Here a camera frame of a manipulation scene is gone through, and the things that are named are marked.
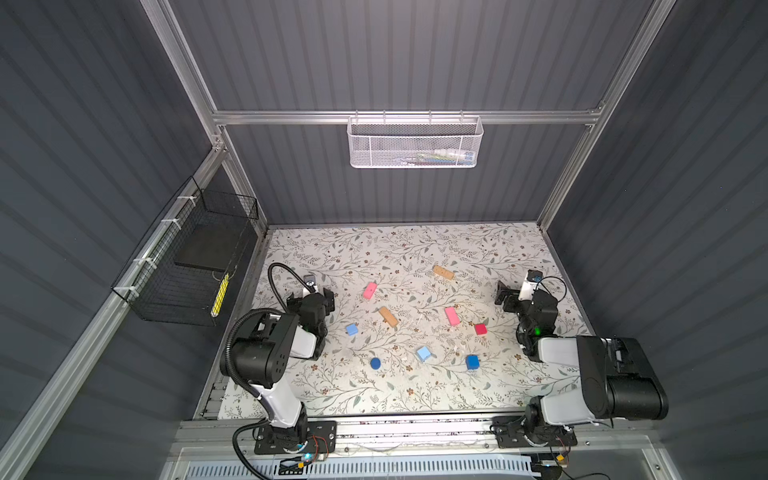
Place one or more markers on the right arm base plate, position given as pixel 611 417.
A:
pixel 513 431

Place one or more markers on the light pink rectangular block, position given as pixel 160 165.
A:
pixel 369 291

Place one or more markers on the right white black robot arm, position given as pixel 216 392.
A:
pixel 616 379

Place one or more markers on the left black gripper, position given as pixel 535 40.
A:
pixel 324 306

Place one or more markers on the yellow marker in basket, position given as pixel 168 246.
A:
pixel 220 296

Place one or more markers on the blue cube block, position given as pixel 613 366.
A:
pixel 472 362

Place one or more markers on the white ventilated cable duct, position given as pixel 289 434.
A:
pixel 400 467

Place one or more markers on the floral patterned table mat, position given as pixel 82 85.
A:
pixel 400 261

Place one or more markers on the black pad in basket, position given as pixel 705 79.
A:
pixel 209 247

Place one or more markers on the light blue square block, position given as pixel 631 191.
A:
pixel 424 353

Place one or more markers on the markers in white basket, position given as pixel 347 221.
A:
pixel 440 157

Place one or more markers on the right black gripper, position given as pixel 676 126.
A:
pixel 511 301

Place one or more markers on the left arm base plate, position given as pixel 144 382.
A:
pixel 314 437

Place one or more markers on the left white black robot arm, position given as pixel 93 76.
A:
pixel 257 351

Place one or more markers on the black wire basket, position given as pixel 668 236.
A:
pixel 154 288

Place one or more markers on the natural wood plank block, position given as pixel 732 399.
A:
pixel 443 272

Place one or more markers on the white wire mesh basket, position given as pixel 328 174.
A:
pixel 376 142

